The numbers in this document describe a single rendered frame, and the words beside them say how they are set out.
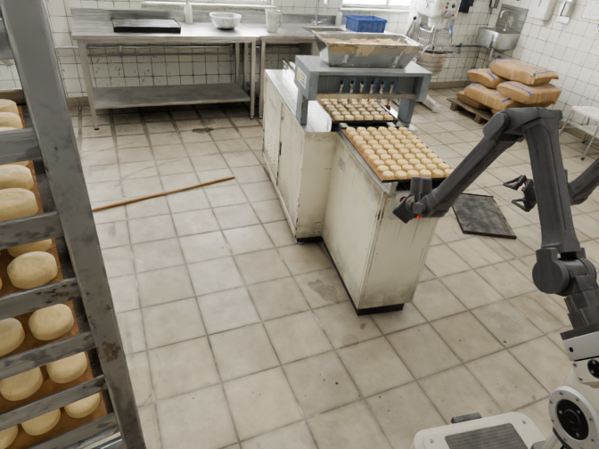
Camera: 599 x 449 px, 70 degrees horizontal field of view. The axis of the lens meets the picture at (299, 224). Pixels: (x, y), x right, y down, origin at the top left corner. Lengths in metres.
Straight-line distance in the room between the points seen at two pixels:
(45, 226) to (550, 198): 0.95
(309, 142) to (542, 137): 1.61
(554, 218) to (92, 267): 0.91
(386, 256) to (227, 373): 0.97
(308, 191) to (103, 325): 2.20
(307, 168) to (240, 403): 1.35
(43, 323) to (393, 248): 1.79
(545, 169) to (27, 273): 0.99
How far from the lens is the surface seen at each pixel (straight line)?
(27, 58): 0.41
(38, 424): 0.78
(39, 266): 0.59
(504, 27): 7.09
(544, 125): 1.11
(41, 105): 0.42
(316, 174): 2.62
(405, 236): 2.18
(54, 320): 0.65
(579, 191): 1.68
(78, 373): 0.71
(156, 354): 2.31
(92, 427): 0.76
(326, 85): 2.51
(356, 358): 2.30
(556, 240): 1.07
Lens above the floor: 1.77
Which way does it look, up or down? 34 degrees down
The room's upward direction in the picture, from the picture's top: 6 degrees clockwise
